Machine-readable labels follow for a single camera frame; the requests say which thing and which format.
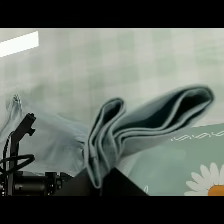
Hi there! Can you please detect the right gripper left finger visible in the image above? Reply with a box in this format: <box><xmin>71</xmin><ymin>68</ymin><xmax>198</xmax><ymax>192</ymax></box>
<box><xmin>54</xmin><ymin>167</ymin><xmax>102</xmax><ymax>197</ymax></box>

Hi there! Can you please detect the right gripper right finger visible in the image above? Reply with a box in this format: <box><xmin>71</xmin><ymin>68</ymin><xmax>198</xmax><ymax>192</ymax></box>
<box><xmin>101</xmin><ymin>167</ymin><xmax>150</xmax><ymax>197</ymax></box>

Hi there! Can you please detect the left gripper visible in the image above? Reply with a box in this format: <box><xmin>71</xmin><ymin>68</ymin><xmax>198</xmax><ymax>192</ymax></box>
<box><xmin>0</xmin><ymin>169</ymin><xmax>74</xmax><ymax>197</ymax></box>

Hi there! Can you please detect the pale blue shirt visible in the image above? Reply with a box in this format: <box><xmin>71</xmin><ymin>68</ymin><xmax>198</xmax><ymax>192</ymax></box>
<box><xmin>0</xmin><ymin>84</ymin><xmax>215</xmax><ymax>190</ymax></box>

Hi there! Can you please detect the black cable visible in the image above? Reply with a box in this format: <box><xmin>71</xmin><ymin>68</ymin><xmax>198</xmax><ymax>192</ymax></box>
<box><xmin>0</xmin><ymin>132</ymin><xmax>36</xmax><ymax>176</ymax></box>

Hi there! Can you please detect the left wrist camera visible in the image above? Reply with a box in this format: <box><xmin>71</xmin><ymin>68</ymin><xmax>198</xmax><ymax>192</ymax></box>
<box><xmin>8</xmin><ymin>112</ymin><xmax>37</xmax><ymax>174</ymax></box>

